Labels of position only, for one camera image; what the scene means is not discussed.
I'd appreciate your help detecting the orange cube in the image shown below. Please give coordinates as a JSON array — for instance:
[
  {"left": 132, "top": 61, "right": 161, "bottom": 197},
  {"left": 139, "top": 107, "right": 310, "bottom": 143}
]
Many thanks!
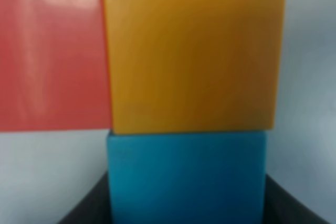
[{"left": 104, "top": 0, "right": 285, "bottom": 135}]

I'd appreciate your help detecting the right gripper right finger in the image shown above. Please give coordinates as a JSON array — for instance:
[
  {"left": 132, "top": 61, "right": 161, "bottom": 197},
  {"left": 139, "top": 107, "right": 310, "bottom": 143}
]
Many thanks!
[{"left": 262, "top": 175, "right": 328, "bottom": 224}]

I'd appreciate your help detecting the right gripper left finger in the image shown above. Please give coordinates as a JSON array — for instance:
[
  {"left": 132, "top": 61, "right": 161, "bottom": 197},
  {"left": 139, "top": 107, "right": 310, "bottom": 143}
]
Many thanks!
[{"left": 58, "top": 172, "right": 113, "bottom": 224}]

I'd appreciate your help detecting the blue cube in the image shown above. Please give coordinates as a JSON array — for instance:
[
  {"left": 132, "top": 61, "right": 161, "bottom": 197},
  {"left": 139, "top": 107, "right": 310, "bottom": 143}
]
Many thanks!
[{"left": 107, "top": 131, "right": 267, "bottom": 223}]

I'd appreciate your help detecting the red cube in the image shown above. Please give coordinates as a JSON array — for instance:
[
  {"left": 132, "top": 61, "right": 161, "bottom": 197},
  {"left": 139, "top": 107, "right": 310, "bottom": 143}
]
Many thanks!
[{"left": 1, "top": 0, "right": 112, "bottom": 132}]

